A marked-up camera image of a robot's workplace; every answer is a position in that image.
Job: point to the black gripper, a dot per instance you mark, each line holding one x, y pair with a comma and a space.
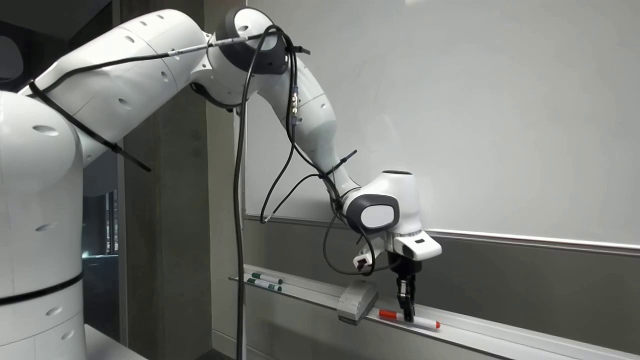
409, 269

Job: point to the red capped whiteboard marker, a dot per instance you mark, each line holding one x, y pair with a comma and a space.
390, 315

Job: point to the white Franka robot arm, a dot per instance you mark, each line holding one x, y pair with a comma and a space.
133, 86

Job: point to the green capped whiteboard marker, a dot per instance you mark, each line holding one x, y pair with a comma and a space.
263, 284
267, 276

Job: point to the grey whiteboard eraser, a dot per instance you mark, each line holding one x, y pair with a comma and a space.
357, 300

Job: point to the white whiteboard tray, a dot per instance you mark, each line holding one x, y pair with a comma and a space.
501, 332

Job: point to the large whiteboard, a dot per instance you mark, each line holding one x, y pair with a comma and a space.
501, 112

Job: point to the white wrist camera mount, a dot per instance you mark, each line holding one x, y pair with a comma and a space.
417, 245

